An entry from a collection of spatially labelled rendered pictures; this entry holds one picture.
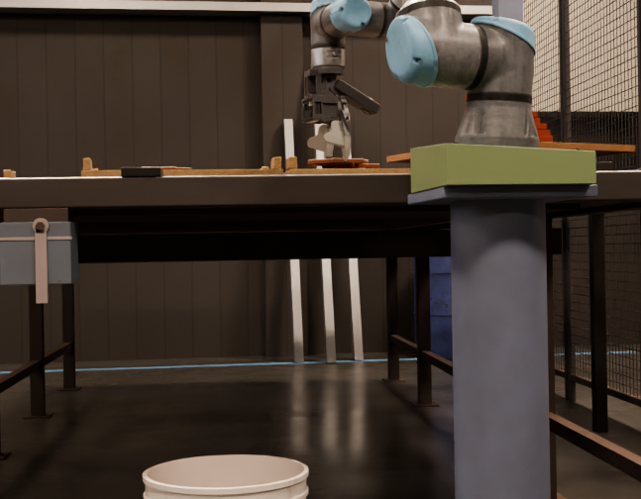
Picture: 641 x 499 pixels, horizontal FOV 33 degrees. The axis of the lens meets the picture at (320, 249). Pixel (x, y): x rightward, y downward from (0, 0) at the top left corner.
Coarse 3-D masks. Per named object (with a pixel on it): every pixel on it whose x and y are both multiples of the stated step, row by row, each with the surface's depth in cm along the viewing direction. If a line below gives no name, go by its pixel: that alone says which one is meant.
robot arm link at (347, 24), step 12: (336, 0) 224; (348, 0) 221; (360, 0) 222; (324, 12) 229; (336, 12) 222; (348, 12) 221; (360, 12) 222; (372, 12) 225; (324, 24) 229; (336, 24) 224; (348, 24) 221; (360, 24) 222; (372, 24) 226; (336, 36) 229; (360, 36) 229; (372, 36) 229
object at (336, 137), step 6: (336, 126) 232; (342, 126) 232; (330, 132) 231; (336, 132) 232; (342, 132) 232; (324, 138) 230; (330, 138) 231; (336, 138) 231; (342, 138) 231; (348, 138) 231; (336, 144) 231; (342, 144) 231; (348, 144) 231; (348, 150) 231; (348, 156) 231
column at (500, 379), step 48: (432, 192) 186; (480, 192) 180; (528, 192) 181; (576, 192) 182; (480, 240) 187; (528, 240) 186; (480, 288) 187; (528, 288) 186; (480, 336) 187; (528, 336) 186; (480, 384) 187; (528, 384) 186; (480, 432) 187; (528, 432) 186; (480, 480) 187; (528, 480) 186
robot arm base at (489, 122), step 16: (480, 96) 189; (496, 96) 188; (512, 96) 188; (528, 96) 190; (480, 112) 189; (496, 112) 188; (512, 112) 188; (528, 112) 190; (464, 128) 191; (480, 128) 189; (496, 128) 187; (512, 128) 187; (528, 128) 190; (464, 144) 190; (480, 144) 187; (496, 144) 186; (512, 144) 187; (528, 144) 188
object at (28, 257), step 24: (24, 216) 205; (48, 216) 205; (72, 216) 212; (0, 240) 203; (24, 240) 203; (48, 240) 204; (72, 240) 206; (0, 264) 203; (24, 264) 203; (48, 264) 204; (72, 264) 206
